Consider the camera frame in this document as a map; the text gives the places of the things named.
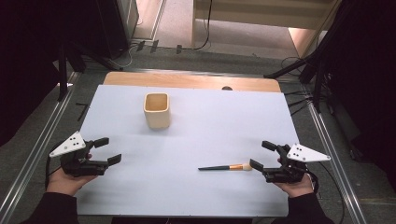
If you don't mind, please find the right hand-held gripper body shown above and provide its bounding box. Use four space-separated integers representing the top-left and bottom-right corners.
262 143 332 184

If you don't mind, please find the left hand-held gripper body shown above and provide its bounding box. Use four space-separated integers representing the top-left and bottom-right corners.
49 131 109 178

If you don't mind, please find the makeup brush with dark handle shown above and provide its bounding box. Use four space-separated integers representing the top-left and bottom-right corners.
197 162 253 173

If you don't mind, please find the person's right hand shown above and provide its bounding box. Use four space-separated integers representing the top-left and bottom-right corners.
274 158 315 199

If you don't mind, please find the person's left hand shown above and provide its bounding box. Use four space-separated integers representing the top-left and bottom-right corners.
46 152 98 197

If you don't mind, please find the beige square wooden cup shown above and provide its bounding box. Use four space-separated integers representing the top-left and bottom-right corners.
143 92 172 130

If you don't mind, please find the white table board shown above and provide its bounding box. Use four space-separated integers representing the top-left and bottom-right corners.
75 84 301 218

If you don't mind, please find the black metal stand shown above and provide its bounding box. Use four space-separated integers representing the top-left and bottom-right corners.
57 41 69 103

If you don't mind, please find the black tripod stand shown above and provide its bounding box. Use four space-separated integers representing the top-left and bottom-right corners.
263 0 347 114

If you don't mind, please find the dark curtain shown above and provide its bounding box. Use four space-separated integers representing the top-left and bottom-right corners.
0 0 129 147
323 0 396 190

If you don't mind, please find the grey metal cabinet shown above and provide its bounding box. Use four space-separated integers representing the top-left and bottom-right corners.
116 0 140 42

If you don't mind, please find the beige wooden cabinet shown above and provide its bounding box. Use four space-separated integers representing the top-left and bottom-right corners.
191 0 340 59

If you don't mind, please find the right hand-held gripper black cable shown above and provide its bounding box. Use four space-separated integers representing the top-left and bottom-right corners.
305 169 320 195

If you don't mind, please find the hand-held gripper black cable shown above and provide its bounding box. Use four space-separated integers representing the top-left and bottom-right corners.
305 169 320 195
44 140 64 191

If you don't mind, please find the left hand-held gripper black cable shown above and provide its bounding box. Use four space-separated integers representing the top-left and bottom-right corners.
44 140 64 191

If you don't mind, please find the aluminium floor rail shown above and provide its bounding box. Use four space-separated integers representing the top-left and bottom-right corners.
0 71 80 224
305 98 369 224

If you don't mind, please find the bundle of black cables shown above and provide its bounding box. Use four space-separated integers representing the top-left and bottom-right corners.
282 89 315 117

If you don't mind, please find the thin black floor cable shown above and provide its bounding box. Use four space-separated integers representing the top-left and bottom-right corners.
318 161 347 224

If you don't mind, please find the white floor cable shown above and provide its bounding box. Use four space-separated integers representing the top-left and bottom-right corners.
109 44 138 71

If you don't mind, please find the black hanging cable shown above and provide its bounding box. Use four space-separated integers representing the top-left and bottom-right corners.
181 0 214 51

